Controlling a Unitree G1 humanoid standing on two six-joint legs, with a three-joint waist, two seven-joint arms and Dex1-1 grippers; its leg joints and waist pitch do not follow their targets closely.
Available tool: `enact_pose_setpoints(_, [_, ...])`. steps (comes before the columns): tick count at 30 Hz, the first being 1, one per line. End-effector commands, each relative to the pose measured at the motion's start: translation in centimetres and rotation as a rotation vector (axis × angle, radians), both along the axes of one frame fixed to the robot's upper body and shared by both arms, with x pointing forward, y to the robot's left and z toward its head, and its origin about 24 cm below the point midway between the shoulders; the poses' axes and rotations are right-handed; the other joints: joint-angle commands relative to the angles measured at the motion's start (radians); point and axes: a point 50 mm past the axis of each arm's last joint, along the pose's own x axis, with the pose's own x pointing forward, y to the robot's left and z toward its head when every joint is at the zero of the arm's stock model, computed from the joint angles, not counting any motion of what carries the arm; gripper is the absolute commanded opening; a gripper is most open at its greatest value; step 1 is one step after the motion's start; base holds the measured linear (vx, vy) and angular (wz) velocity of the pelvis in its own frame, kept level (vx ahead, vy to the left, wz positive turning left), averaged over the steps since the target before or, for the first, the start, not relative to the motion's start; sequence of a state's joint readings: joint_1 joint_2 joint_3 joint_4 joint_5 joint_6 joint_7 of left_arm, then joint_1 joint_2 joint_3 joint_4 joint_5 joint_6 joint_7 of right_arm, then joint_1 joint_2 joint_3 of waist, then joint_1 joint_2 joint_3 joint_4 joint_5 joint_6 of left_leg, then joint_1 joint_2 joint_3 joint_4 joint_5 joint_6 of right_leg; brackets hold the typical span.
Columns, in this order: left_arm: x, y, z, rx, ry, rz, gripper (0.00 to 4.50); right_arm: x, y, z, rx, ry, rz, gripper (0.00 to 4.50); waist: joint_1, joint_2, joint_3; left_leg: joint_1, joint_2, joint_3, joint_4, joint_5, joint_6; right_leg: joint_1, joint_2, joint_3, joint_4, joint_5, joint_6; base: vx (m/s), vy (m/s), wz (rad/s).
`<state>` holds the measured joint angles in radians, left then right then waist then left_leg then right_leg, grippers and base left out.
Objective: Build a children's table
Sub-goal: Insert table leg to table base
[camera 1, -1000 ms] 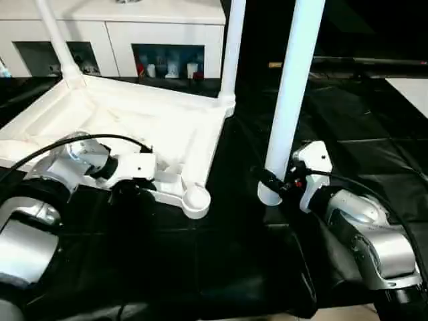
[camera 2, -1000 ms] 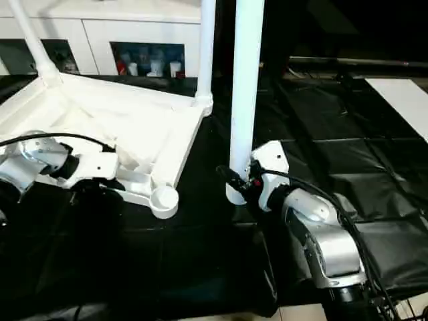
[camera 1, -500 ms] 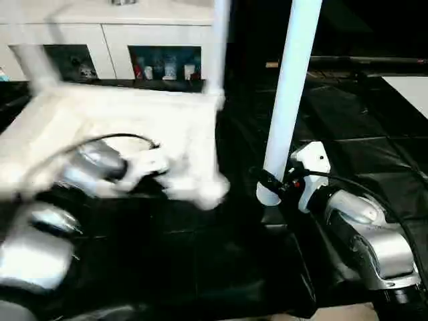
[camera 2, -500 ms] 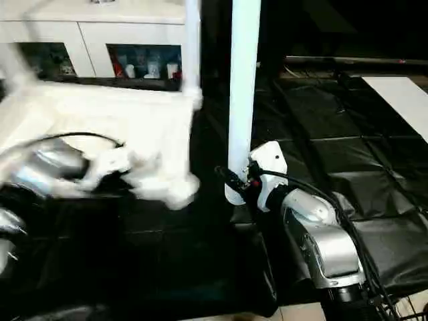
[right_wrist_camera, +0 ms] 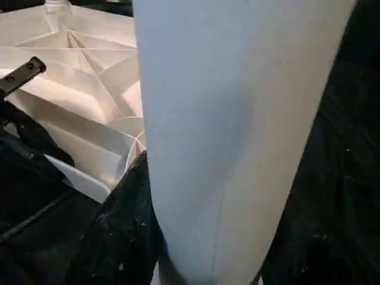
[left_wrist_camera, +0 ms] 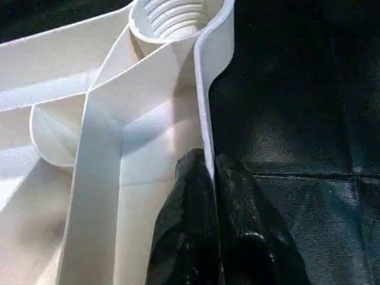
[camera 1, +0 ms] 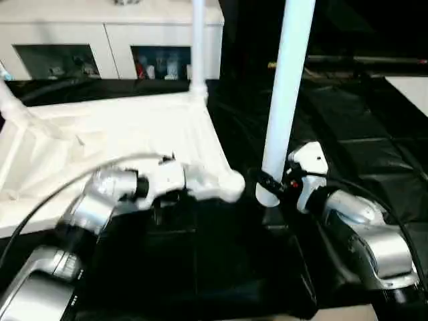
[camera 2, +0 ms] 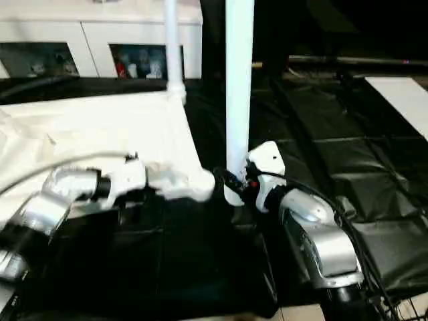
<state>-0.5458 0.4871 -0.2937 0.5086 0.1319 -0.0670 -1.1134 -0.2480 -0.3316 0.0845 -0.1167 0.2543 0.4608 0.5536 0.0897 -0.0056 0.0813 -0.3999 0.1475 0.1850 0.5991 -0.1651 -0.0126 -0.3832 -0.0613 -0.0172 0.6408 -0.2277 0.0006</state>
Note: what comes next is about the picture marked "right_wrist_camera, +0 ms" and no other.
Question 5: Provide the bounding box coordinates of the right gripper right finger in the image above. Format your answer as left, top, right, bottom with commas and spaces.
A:
257, 183, 380, 285

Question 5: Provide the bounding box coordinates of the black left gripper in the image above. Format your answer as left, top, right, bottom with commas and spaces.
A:
0, 55, 75, 169

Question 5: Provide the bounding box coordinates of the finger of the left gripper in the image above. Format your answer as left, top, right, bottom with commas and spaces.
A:
0, 138, 68, 194

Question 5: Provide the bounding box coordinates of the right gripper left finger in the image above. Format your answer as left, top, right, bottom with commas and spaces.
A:
71, 150, 164, 285

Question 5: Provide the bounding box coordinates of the white plastic table top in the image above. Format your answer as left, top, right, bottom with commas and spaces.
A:
0, 2, 148, 205

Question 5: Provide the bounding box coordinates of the black work mat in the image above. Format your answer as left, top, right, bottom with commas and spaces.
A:
0, 0, 380, 285

